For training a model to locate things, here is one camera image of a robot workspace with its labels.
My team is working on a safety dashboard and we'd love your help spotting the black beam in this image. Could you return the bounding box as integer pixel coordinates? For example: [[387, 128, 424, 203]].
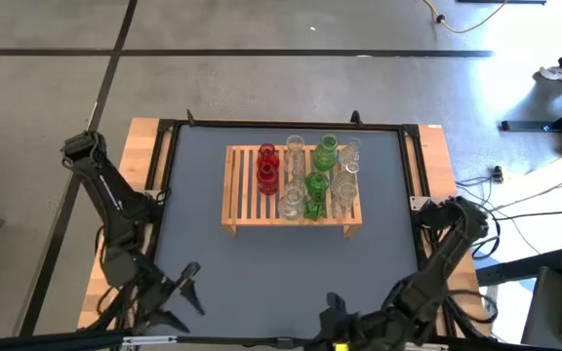
[[0, 329, 143, 351]]

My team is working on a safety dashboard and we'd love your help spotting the grey table mat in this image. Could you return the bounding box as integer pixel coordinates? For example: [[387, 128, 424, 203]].
[[142, 124, 432, 342]]

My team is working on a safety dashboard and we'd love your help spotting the black cable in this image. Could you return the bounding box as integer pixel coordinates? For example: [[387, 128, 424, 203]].
[[495, 209, 562, 223]]

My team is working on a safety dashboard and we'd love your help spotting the black cable sleeve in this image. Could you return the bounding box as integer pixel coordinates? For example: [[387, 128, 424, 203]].
[[436, 287, 500, 342], [78, 218, 163, 335]]

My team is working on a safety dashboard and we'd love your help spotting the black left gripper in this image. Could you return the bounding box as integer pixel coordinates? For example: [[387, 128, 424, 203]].
[[132, 261, 207, 335]]

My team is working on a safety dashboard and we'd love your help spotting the round green glass vase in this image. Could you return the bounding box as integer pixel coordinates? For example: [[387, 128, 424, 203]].
[[304, 170, 331, 196]]

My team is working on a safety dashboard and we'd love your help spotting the wide clear glass vase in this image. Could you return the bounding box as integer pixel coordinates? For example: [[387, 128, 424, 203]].
[[277, 183, 307, 221]]

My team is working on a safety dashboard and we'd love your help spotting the large green glass vase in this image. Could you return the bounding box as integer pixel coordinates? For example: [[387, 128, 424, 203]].
[[312, 132, 341, 172]]

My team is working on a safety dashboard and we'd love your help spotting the dark office desk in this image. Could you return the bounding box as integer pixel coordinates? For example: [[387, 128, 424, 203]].
[[475, 248, 562, 351]]

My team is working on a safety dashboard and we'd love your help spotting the wooden slatted shelf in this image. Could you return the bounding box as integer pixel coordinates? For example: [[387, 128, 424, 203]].
[[221, 143, 364, 240]]

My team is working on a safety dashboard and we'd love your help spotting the white metal bracket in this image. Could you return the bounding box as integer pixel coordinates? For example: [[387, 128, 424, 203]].
[[409, 194, 432, 213]]

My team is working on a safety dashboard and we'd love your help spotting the black metal table frame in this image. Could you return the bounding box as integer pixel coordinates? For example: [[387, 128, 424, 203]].
[[117, 109, 458, 350]]

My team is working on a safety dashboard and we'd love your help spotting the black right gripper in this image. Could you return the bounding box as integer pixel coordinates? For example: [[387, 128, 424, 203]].
[[317, 292, 389, 351]]

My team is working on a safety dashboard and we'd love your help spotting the red glass vase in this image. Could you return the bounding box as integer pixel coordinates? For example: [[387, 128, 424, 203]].
[[256, 163, 280, 197], [256, 142, 281, 170]]

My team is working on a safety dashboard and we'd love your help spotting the black desk leg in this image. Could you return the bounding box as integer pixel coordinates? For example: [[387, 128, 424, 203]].
[[500, 95, 562, 134]]

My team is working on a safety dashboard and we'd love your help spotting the person's shoe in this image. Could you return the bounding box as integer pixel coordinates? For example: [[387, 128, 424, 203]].
[[539, 65, 562, 88]]

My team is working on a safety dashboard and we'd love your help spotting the yellow extension cable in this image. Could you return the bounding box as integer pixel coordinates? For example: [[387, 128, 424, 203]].
[[421, 0, 509, 34]]

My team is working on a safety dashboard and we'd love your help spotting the small green glass vase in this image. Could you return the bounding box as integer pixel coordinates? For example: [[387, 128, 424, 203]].
[[303, 189, 330, 221]]

